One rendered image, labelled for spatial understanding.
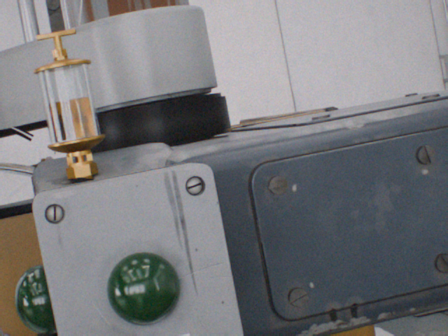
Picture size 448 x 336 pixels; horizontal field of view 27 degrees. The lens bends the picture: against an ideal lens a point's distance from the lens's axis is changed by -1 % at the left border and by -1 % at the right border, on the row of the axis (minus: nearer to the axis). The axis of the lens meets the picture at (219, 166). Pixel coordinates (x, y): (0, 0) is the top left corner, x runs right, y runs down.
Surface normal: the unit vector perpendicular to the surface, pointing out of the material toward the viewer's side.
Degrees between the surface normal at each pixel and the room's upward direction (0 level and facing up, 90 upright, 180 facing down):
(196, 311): 90
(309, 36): 90
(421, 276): 90
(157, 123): 90
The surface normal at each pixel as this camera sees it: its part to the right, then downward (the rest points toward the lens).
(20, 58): -0.64, 0.16
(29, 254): 0.18, 0.02
